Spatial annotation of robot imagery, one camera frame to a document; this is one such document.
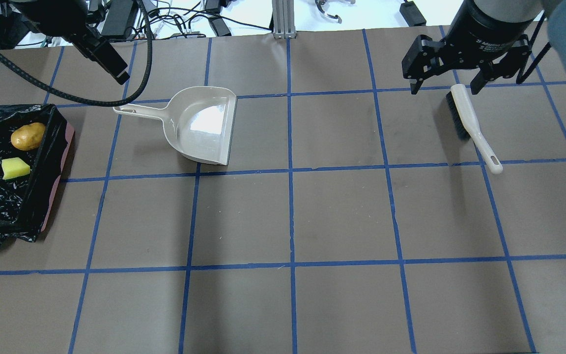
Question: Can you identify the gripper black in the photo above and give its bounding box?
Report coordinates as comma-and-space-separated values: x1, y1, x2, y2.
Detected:
10, 0, 129, 85
401, 0, 539, 95

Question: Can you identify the beige hand brush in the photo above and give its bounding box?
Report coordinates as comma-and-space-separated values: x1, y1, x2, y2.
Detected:
446, 84, 504, 174

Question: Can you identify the yellow toy potato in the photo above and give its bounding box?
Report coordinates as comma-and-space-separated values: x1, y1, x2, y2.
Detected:
10, 122, 46, 151

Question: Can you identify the yellow green sponge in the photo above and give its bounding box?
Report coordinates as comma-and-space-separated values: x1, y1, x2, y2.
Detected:
0, 157, 31, 180

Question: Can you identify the beige plastic dustpan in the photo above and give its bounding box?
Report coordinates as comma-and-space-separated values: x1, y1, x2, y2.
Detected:
113, 87, 238, 166

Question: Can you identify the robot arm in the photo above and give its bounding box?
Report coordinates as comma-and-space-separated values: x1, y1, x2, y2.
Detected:
401, 0, 566, 94

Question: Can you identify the black lined trash bin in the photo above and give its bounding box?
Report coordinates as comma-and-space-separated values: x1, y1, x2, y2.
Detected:
0, 104, 74, 244

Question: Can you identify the black power adapter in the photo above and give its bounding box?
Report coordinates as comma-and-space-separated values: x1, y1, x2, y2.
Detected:
399, 0, 427, 27

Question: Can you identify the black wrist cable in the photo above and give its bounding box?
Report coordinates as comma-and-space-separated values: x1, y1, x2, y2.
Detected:
0, 0, 153, 108

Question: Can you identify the aluminium frame post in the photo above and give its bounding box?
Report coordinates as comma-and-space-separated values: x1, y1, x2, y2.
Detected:
272, 0, 297, 40

